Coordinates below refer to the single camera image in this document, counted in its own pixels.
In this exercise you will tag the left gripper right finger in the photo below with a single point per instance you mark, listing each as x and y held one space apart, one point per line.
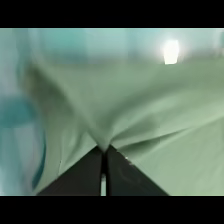
131 180

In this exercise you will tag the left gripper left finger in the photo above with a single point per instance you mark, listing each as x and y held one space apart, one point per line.
80 180

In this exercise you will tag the pale green shirt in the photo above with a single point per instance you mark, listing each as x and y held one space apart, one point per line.
140 106

